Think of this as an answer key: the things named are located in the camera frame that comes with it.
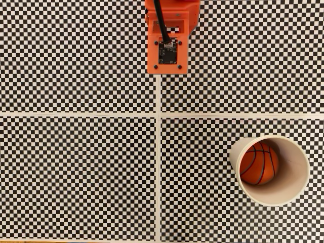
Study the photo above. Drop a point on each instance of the white paper cup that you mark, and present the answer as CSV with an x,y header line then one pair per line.
x,y
291,177

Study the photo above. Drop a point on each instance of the orange camera mount with circuit board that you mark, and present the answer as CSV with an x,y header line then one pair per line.
x,y
152,58

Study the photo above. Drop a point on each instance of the small orange basketball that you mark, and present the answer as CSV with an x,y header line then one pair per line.
x,y
258,167

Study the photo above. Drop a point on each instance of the black white checkerboard sheet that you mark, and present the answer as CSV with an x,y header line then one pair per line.
x,y
202,215
76,55
253,55
76,177

